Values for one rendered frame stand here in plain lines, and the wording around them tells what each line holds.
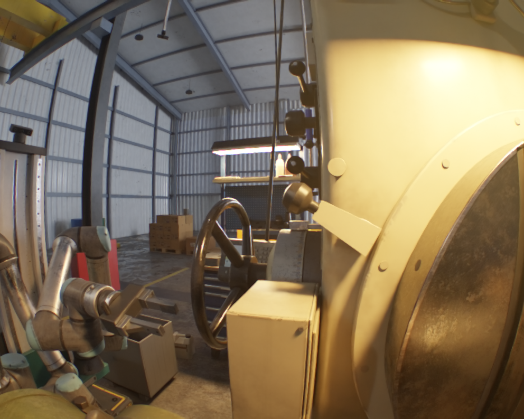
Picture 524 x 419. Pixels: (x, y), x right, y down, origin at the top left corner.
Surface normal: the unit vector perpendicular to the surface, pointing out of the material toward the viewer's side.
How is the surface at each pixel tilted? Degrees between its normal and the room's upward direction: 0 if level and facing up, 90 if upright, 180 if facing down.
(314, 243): 34
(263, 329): 90
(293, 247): 40
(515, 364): 90
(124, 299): 23
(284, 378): 90
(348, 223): 90
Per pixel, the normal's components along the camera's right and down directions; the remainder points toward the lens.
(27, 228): 0.98, 0.00
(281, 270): -0.23, -0.38
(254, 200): -0.31, 0.02
